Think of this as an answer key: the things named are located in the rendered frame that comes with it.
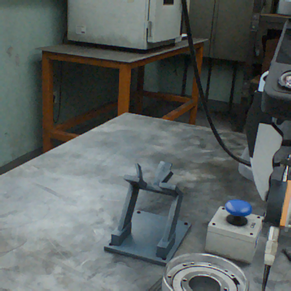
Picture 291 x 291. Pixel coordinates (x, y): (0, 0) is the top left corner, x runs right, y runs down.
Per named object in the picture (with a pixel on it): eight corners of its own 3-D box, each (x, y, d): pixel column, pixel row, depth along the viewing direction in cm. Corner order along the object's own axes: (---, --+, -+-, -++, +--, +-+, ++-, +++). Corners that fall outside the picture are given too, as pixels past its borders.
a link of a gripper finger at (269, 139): (271, 185, 55) (293, 113, 51) (265, 205, 49) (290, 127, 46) (246, 177, 55) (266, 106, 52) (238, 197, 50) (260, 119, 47)
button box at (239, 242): (251, 264, 65) (256, 235, 64) (204, 251, 68) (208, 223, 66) (261, 238, 72) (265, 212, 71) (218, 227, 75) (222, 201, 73)
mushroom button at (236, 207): (245, 241, 66) (249, 212, 65) (218, 234, 68) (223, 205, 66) (250, 230, 70) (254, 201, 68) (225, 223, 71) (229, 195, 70)
